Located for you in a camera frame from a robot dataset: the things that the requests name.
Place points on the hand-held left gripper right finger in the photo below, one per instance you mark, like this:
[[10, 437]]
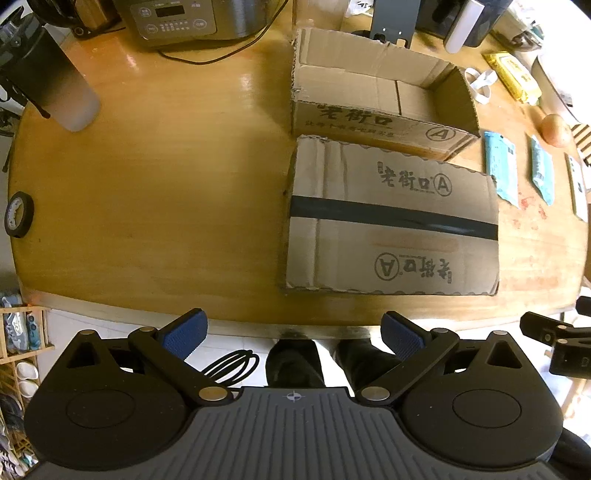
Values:
[[401, 339]]

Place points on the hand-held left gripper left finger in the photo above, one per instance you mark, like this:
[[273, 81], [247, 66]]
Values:
[[184, 334]]

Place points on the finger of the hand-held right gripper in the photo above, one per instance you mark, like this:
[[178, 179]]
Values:
[[538, 325]]

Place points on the taped cardboard box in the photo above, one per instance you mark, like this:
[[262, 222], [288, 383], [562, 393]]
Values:
[[392, 240]]

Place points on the blue face mask packet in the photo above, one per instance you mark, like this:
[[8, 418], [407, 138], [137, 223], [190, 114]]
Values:
[[501, 166], [542, 170]]

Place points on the person's legs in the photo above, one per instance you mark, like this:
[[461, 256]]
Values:
[[295, 364]]

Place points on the white flat packet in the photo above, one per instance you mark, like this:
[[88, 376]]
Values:
[[577, 184]]

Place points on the wooden desk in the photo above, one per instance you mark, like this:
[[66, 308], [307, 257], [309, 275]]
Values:
[[161, 184]]

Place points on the wooden shoe rack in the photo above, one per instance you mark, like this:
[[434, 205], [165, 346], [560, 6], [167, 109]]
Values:
[[23, 350]]

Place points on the black tape roll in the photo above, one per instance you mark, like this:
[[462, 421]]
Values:
[[25, 226]]

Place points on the orange fruit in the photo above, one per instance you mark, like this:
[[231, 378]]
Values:
[[554, 129]]

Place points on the white pot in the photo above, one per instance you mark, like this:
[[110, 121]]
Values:
[[549, 87]]

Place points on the yellow wet wipes pack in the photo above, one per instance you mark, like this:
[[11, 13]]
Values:
[[515, 76]]

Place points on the frosted dark shaker bottle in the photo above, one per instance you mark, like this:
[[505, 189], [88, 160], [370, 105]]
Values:
[[55, 83]]

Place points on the silver rice cooker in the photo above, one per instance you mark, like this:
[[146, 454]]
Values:
[[184, 18]]

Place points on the black stand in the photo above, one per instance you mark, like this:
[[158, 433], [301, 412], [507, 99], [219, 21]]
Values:
[[390, 18]]

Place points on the dark blue appliance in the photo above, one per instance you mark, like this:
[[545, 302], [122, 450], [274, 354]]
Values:
[[434, 16]]

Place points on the black round appliance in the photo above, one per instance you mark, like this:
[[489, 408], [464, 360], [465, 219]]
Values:
[[55, 14]]

